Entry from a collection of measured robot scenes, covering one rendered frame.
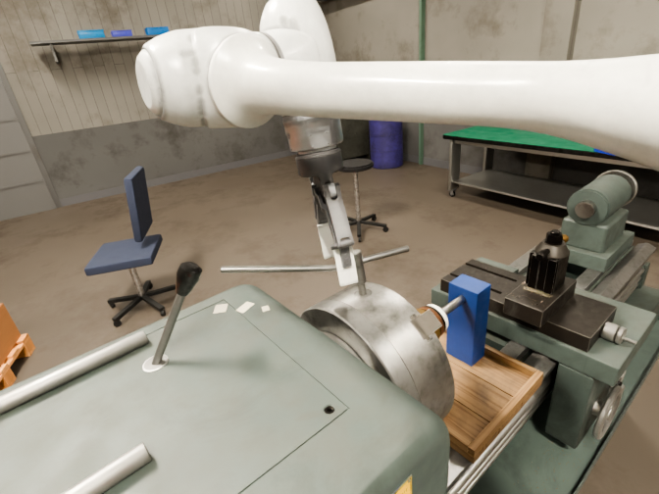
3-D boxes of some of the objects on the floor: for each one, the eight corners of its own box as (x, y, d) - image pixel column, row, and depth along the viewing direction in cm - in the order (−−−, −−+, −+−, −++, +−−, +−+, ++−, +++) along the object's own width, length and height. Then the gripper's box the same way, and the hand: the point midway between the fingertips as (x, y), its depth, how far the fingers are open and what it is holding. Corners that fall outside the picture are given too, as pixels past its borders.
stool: (364, 215, 446) (360, 152, 414) (397, 228, 400) (395, 160, 369) (319, 229, 418) (311, 164, 387) (350, 246, 373) (344, 173, 341)
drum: (410, 164, 633) (410, 112, 598) (384, 171, 609) (382, 117, 574) (388, 159, 677) (387, 111, 641) (364, 166, 652) (361, 116, 617)
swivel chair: (177, 277, 350) (141, 164, 304) (194, 305, 304) (156, 176, 259) (103, 303, 322) (52, 181, 276) (111, 337, 276) (50, 199, 231)
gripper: (286, 149, 72) (308, 252, 80) (306, 160, 49) (334, 305, 56) (324, 141, 74) (342, 244, 81) (361, 148, 50) (382, 292, 57)
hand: (338, 263), depth 68 cm, fingers open, 13 cm apart
